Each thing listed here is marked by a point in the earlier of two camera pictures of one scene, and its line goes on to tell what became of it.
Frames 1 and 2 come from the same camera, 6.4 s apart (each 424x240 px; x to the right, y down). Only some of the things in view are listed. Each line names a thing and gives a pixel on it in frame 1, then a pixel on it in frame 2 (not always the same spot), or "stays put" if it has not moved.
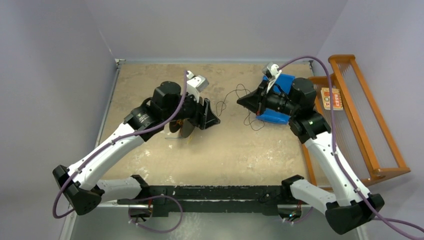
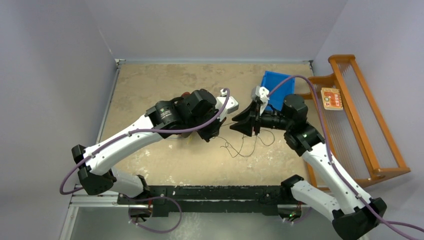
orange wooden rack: x=343 y=99 stays put
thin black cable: x=224 y=102 -> x=228 y=151
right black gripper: x=254 y=101 -> x=248 y=120
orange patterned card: x=337 y=104 stays put
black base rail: x=219 y=200 stays put
